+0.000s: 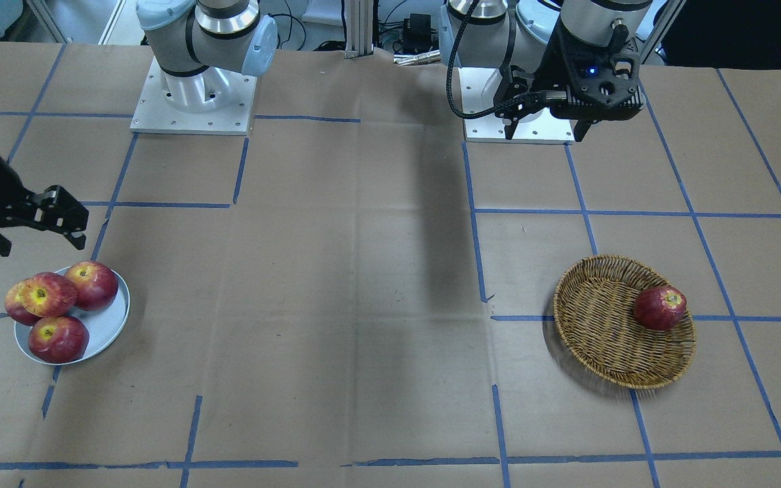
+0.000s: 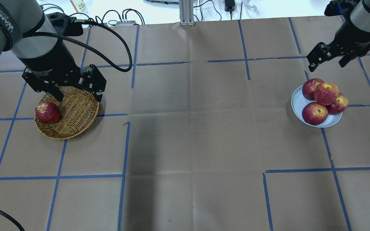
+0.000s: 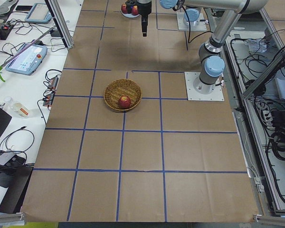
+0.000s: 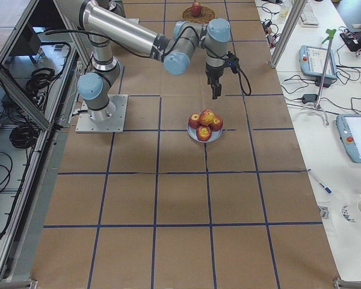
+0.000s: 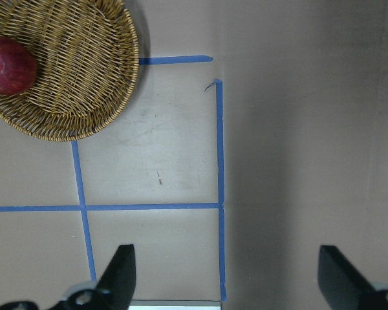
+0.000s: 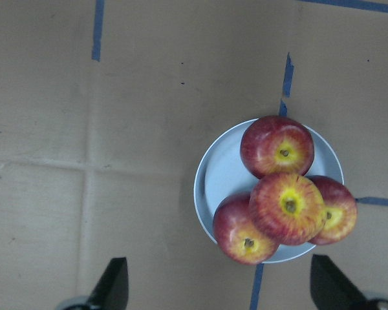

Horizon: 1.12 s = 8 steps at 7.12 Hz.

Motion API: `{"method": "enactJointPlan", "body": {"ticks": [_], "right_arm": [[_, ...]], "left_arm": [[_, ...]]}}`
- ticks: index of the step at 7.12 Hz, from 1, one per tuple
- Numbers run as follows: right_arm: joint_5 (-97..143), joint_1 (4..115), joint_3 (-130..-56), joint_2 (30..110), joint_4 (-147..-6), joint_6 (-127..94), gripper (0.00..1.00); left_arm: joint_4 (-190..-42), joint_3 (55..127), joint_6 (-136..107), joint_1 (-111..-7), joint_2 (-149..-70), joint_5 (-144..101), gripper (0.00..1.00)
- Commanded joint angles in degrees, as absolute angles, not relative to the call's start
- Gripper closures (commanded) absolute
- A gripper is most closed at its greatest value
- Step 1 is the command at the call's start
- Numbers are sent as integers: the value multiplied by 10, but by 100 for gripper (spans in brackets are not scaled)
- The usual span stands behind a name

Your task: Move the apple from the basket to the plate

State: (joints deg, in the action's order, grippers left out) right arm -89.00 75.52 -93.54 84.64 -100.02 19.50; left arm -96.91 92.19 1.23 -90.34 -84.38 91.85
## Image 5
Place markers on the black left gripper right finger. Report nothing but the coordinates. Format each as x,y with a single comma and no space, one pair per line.
343,286

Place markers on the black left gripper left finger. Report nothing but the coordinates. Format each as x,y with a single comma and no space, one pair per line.
114,290

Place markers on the woven wicker basket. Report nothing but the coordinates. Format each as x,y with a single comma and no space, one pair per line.
88,62

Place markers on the dark red basket apple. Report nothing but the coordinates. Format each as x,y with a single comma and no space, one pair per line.
18,67

